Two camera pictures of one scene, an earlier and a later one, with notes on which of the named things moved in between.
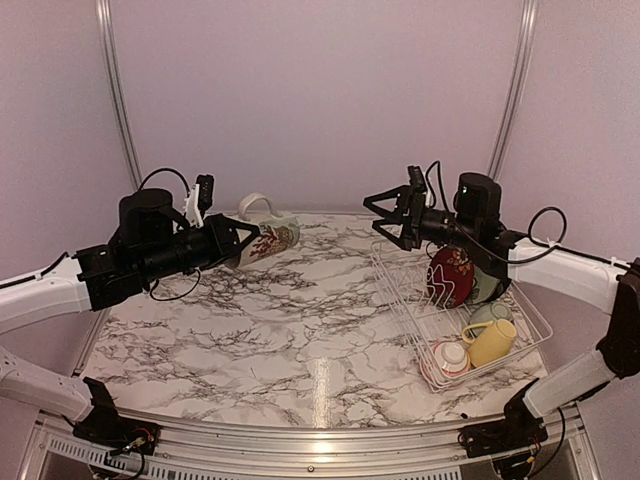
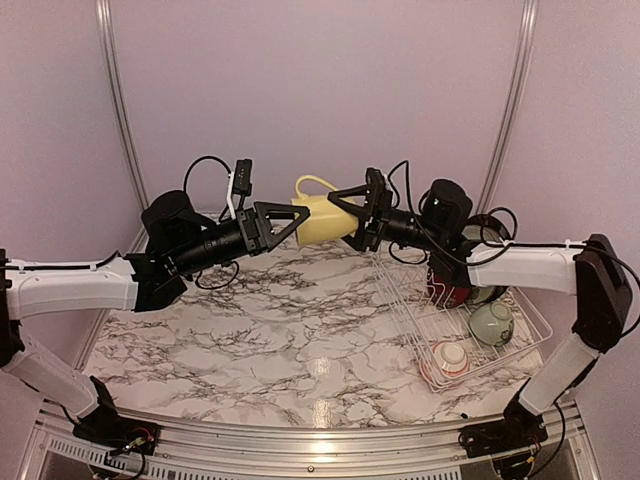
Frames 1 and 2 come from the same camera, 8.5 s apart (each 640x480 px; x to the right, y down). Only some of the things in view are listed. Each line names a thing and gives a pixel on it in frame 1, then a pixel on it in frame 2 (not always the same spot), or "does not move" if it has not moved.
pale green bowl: x=490 y=312 does not move
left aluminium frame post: x=105 y=24 does not move
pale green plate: x=483 y=286 does not move
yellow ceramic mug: x=496 y=339 to x=326 y=221
